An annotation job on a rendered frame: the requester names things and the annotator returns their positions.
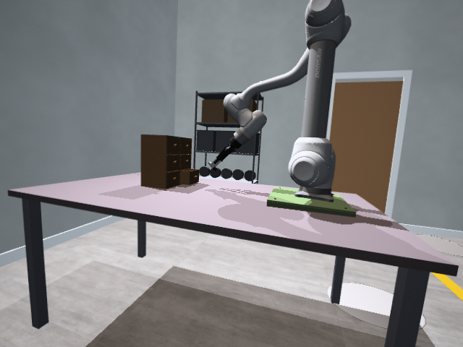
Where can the dark brown chest of drawers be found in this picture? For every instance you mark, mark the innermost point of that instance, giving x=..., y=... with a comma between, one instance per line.
x=154, y=159

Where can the dark brown drawer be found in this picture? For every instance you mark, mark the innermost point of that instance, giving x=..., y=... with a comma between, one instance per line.
x=173, y=145
x=172, y=178
x=185, y=161
x=185, y=146
x=189, y=176
x=172, y=162

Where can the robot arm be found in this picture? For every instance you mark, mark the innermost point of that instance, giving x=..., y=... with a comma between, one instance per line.
x=313, y=158

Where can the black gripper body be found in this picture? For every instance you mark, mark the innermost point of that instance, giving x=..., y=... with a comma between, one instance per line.
x=234, y=144

